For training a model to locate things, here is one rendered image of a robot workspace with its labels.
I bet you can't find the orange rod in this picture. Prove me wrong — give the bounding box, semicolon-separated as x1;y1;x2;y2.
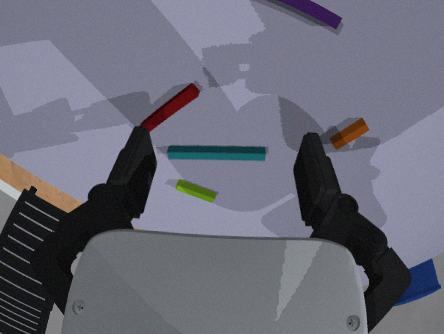
330;118;369;150

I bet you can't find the lime green rod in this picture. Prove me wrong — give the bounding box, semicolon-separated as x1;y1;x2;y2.
175;179;216;203

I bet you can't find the purple rod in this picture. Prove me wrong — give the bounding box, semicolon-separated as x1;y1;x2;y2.
278;0;342;29

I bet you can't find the dark red rod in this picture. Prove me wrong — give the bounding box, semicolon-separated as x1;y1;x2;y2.
140;83;200;132

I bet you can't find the turquoise rod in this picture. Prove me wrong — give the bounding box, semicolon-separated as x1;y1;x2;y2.
167;146;266;161

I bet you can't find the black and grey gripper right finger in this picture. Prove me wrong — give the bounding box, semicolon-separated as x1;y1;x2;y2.
293;132;412;333

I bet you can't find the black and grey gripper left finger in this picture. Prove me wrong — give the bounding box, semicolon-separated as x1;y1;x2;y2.
30;126;157;315

